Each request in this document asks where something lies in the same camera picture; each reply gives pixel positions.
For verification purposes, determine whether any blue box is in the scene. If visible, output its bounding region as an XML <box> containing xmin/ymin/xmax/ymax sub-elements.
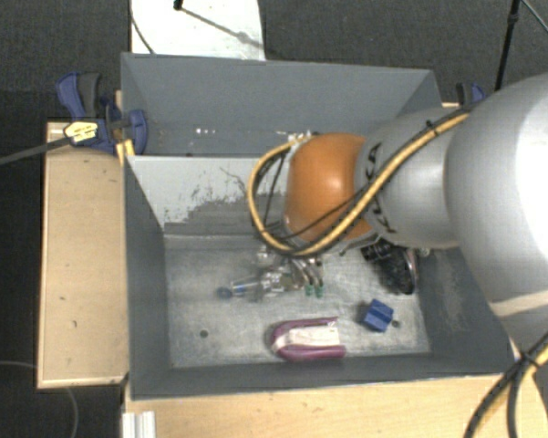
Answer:
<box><xmin>357</xmin><ymin>298</ymin><xmax>396</xmax><ymax>334</ymax></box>

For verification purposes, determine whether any pale wood flat board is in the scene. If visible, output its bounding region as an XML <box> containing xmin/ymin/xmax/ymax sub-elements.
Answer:
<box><xmin>36</xmin><ymin>120</ymin><xmax>131</xmax><ymax>390</ymax></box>

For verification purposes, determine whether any grey metal bin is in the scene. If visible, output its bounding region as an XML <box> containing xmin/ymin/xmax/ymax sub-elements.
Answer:
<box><xmin>118</xmin><ymin>51</ymin><xmax>517</xmax><ymax>401</ymax></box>

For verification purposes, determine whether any black cylinder on white bracket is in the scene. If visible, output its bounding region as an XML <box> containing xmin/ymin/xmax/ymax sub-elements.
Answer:
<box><xmin>359</xmin><ymin>238</ymin><xmax>419</xmax><ymax>297</ymax></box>

